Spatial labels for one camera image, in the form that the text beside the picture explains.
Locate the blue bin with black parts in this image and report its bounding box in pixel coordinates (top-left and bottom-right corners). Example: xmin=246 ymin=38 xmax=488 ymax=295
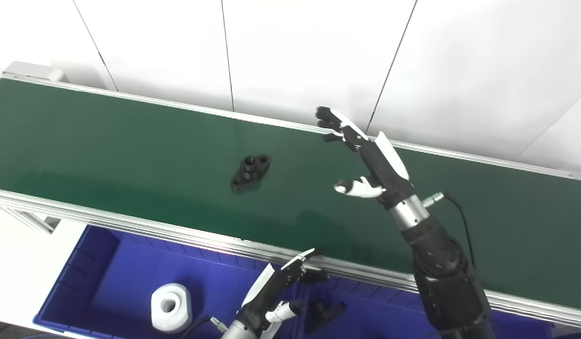
xmin=300 ymin=275 xmax=555 ymax=339

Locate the blue bin with white parts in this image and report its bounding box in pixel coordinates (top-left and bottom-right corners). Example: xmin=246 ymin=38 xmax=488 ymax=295
xmin=33 ymin=225 xmax=310 ymax=339

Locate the aluminium conveyor support leg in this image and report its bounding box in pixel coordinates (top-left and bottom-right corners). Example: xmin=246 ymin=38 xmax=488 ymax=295
xmin=3 ymin=207 xmax=61 ymax=234

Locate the black bracket part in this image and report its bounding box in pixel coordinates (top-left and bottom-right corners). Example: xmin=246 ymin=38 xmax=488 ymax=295
xmin=304 ymin=301 xmax=347 ymax=334

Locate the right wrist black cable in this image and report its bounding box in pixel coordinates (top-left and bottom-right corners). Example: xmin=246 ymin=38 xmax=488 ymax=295
xmin=422 ymin=191 xmax=477 ymax=270

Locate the grey conveyor end housing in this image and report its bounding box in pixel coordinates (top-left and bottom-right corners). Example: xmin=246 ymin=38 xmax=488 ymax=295
xmin=3 ymin=61 xmax=67 ymax=83

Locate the black flanged part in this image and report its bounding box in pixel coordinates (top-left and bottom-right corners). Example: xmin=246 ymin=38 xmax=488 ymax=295
xmin=230 ymin=154 xmax=271 ymax=194

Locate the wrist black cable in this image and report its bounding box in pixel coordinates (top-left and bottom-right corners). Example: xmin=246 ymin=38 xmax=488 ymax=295
xmin=180 ymin=315 xmax=228 ymax=339
xmin=422 ymin=191 xmax=477 ymax=270

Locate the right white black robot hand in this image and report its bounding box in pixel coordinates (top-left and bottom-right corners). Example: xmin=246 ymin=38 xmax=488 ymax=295
xmin=316 ymin=106 xmax=415 ymax=209

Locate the green conveyor belt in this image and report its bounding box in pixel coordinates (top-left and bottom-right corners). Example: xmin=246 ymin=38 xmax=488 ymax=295
xmin=0 ymin=78 xmax=581 ymax=312
xmin=0 ymin=73 xmax=581 ymax=330

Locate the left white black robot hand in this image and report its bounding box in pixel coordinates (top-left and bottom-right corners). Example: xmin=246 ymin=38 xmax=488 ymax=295
xmin=241 ymin=247 xmax=329 ymax=332

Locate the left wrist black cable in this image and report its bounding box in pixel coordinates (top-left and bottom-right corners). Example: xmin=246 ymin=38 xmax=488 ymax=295
xmin=180 ymin=315 xmax=228 ymax=339

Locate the white hexagonal part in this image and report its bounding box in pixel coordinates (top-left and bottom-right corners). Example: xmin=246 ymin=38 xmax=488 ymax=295
xmin=151 ymin=283 xmax=193 ymax=333

